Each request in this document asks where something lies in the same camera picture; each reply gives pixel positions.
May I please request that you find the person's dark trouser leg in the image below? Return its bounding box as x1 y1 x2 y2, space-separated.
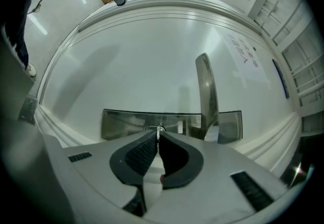
4 0 38 68

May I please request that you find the white framed glass partition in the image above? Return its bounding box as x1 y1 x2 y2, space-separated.
247 0 324 127

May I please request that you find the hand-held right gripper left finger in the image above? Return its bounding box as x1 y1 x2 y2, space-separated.
109 129 159 186

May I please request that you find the blue wall sign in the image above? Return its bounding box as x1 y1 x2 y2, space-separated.
272 59 290 99

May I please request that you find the white paper sign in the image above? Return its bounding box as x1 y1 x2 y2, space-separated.
219 30 270 84

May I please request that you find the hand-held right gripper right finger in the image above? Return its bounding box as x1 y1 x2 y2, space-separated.
158 131 205 191

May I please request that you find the white door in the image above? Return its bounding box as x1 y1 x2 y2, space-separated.
37 0 302 168

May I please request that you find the person's white shoe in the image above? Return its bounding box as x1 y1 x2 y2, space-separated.
24 62 37 78

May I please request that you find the steel door lever handle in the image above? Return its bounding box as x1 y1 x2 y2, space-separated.
195 52 220 141

